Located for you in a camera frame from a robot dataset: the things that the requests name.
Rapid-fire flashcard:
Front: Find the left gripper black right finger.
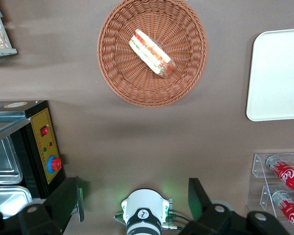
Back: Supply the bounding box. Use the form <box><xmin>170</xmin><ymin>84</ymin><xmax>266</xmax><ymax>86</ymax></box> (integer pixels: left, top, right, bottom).
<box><xmin>177</xmin><ymin>178</ymin><xmax>250</xmax><ymax>235</ymax></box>

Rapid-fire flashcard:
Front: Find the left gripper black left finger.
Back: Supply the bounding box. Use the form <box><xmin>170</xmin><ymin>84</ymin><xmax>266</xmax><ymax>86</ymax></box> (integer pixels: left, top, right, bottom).
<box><xmin>18</xmin><ymin>176</ymin><xmax>79</xmax><ymax>235</ymax></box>

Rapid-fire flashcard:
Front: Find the layered sandwich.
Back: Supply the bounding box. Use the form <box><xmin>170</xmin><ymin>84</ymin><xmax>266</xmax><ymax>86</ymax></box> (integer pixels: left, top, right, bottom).
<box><xmin>128</xmin><ymin>28</ymin><xmax>177</xmax><ymax>78</ymax></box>

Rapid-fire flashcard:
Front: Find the round brown wicker basket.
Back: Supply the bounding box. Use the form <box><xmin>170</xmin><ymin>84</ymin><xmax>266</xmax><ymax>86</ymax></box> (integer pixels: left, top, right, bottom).
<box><xmin>97</xmin><ymin>0</ymin><xmax>208</xmax><ymax>108</ymax></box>

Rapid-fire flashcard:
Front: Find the cream plastic tray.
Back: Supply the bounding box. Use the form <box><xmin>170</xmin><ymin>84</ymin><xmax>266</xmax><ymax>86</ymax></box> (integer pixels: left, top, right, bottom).
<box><xmin>245</xmin><ymin>28</ymin><xmax>294</xmax><ymax>122</ymax></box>

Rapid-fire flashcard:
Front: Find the steel warmer pan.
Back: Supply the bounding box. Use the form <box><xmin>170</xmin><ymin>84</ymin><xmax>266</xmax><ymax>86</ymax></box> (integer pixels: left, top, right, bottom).
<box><xmin>0</xmin><ymin>185</ymin><xmax>34</xmax><ymax>220</ymax></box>
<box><xmin>0</xmin><ymin>127</ymin><xmax>24</xmax><ymax>185</ymax></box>

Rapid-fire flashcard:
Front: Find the black food warmer display case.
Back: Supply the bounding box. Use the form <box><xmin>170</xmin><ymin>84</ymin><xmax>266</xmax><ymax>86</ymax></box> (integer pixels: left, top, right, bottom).
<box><xmin>0</xmin><ymin>99</ymin><xmax>85</xmax><ymax>222</ymax></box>

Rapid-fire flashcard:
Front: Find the clear acrylic bottle rack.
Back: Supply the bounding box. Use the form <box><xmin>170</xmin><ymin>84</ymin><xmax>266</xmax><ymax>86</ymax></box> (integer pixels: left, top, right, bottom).
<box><xmin>246</xmin><ymin>153</ymin><xmax>294</xmax><ymax>235</ymax></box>

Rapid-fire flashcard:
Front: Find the red cola bottle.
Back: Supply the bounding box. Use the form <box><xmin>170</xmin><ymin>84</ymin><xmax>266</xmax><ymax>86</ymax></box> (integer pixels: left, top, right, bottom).
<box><xmin>271</xmin><ymin>190</ymin><xmax>294</xmax><ymax>231</ymax></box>

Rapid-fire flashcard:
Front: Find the red cola can upper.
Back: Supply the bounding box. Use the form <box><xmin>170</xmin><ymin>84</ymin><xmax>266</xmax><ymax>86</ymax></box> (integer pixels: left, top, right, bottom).
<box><xmin>265</xmin><ymin>155</ymin><xmax>294</xmax><ymax>196</ymax></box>

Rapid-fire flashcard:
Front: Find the red knob with blue ring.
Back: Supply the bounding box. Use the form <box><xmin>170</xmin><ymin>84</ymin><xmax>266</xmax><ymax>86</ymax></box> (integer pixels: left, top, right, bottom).
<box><xmin>47</xmin><ymin>155</ymin><xmax>62</xmax><ymax>172</ymax></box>

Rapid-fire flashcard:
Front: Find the grey wire snack rack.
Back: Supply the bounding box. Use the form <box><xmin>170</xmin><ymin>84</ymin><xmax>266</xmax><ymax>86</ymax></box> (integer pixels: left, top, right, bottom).
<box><xmin>0</xmin><ymin>0</ymin><xmax>18</xmax><ymax>61</ymax></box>

